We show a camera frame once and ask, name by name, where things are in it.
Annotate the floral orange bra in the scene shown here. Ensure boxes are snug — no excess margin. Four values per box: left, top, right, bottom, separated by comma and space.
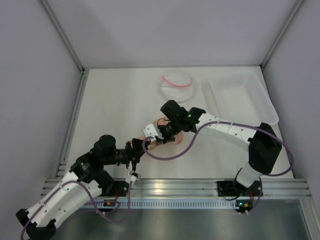
137, 116, 184, 150

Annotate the white mesh laundry bag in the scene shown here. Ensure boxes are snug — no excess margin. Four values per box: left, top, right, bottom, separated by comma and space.
157, 70, 198, 103

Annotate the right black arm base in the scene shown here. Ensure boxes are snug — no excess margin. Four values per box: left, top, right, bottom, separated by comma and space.
216, 180, 262, 197

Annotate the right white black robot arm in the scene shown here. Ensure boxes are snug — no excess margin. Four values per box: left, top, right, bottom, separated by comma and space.
159, 100, 282, 189

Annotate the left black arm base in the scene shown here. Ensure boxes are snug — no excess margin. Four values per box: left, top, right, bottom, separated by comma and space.
103, 180, 129, 198

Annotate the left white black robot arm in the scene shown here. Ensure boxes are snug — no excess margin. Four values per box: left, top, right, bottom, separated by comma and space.
16, 135, 150, 240

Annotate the clear plastic bin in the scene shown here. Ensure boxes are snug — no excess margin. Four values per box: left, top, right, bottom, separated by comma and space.
208, 71, 279, 126

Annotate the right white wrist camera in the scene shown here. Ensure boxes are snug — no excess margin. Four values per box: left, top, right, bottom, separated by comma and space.
143, 123, 164, 142

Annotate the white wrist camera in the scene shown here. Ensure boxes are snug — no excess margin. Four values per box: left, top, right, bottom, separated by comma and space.
143, 123, 164, 142
125, 161, 141, 185

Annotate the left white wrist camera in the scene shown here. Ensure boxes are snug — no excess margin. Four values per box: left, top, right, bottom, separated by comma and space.
125, 161, 141, 185

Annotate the aluminium front rail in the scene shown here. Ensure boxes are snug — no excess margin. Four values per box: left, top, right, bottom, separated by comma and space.
41, 177, 312, 200

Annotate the slotted grey cable duct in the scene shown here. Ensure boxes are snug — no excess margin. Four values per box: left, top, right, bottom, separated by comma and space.
95, 199, 252, 210

